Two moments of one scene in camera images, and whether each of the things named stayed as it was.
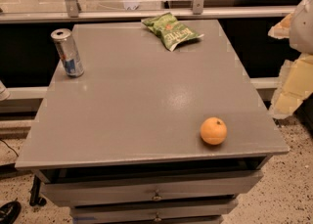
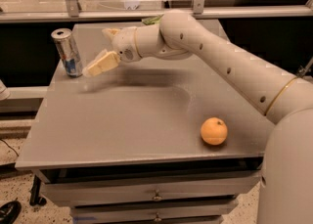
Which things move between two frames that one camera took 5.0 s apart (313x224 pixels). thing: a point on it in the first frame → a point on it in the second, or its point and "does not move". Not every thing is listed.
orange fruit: x=213 y=131 does not move
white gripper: x=303 y=28 → x=124 y=46
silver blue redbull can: x=68 y=51 does not move
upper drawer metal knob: x=156 y=196 does not move
